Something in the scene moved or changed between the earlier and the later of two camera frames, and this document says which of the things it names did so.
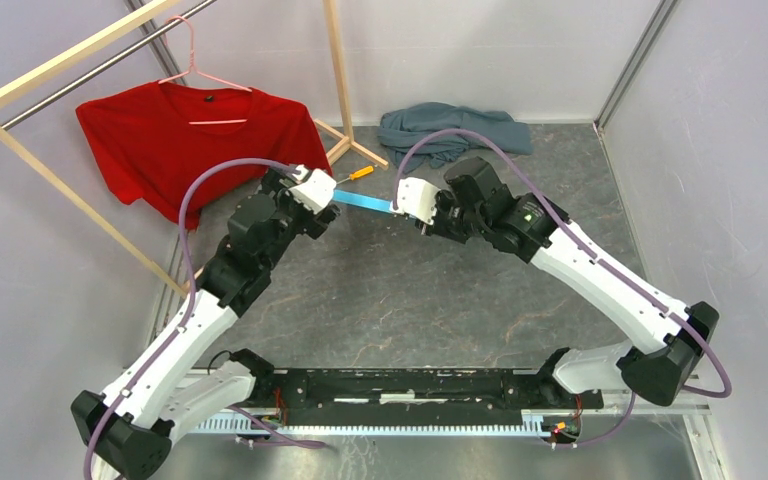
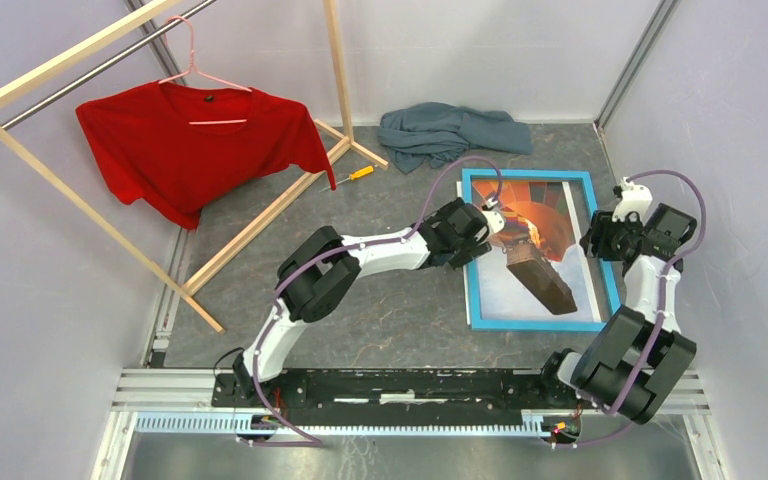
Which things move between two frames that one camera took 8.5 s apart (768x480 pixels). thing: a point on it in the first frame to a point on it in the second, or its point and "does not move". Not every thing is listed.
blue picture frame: [363, 200] to [611, 298]
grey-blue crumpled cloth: [400, 128] does not move
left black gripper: [315, 223] to [471, 251]
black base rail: [405, 395] does not move
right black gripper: [437, 228] to [602, 226]
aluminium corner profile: [633, 64] does not move
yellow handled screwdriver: [358, 174] does not move
